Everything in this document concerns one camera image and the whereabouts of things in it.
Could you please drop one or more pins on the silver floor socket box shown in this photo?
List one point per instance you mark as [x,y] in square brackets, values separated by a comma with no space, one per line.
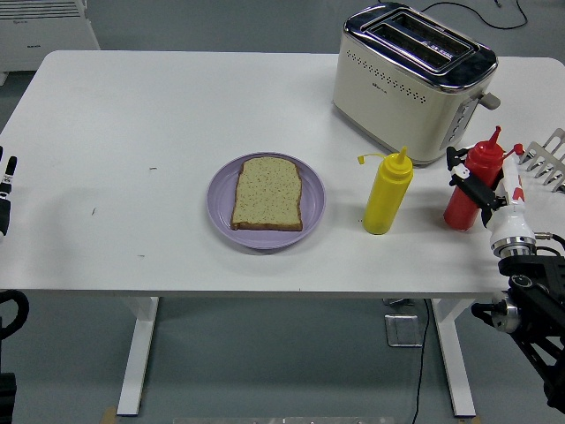
[404,331]

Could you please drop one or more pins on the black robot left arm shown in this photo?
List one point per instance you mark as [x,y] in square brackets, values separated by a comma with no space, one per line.
[6,397]

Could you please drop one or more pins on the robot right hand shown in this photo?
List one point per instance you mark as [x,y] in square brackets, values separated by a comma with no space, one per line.
[512,221]

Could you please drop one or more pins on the white table leg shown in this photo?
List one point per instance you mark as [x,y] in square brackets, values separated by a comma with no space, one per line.
[137,353]
[454,353]

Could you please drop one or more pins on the red squeeze bottle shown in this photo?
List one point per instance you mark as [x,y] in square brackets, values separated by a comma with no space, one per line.
[483,165]

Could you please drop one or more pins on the slice of bread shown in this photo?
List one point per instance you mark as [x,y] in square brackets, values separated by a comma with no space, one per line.
[267,194]

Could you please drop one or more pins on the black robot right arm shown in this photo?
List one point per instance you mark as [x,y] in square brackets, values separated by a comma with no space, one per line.
[538,274]

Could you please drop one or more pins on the cream and chrome toaster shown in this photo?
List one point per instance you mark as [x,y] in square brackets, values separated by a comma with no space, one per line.
[388,110]

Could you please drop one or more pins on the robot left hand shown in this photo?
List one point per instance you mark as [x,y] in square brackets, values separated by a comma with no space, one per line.
[4,207]

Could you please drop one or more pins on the yellow squeeze bottle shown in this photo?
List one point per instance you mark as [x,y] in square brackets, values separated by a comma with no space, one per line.
[388,199]

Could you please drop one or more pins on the silver metal toast rack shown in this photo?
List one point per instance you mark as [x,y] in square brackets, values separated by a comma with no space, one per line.
[547,163]

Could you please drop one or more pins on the purple round plate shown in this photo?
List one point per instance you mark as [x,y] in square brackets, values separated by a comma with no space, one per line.
[313,199]

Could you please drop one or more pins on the white floor appliance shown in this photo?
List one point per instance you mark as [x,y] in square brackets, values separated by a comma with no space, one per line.
[44,40]

